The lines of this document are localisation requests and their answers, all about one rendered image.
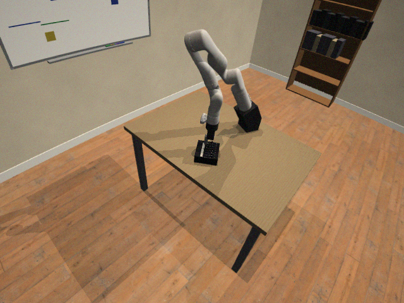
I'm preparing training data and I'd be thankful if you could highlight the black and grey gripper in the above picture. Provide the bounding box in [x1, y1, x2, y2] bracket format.
[200, 113, 220, 145]

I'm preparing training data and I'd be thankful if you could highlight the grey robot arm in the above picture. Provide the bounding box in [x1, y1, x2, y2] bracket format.
[184, 30, 252, 117]

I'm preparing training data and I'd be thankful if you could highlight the black lighting desk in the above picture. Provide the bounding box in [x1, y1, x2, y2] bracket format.
[194, 140, 220, 165]

